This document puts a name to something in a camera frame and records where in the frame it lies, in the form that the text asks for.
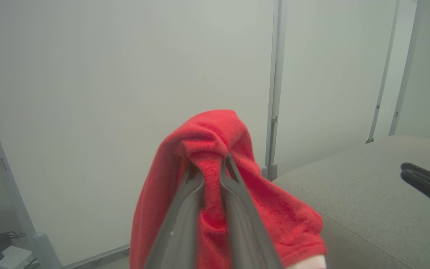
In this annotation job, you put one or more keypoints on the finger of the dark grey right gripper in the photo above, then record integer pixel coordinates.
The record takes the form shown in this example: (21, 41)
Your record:
(424, 172)
(429, 192)

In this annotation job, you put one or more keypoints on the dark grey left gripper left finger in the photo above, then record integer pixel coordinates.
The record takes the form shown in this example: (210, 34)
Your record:
(179, 231)

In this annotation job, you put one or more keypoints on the red garment with white trim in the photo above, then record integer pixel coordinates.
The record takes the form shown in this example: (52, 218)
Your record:
(215, 130)

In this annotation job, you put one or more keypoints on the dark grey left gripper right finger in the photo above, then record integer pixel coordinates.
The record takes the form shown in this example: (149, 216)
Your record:
(245, 228)

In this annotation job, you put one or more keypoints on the black power adapter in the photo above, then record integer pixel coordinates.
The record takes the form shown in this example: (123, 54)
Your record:
(1, 242)

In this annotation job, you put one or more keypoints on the white power strip with sockets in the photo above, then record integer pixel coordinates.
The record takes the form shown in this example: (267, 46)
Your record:
(11, 257)

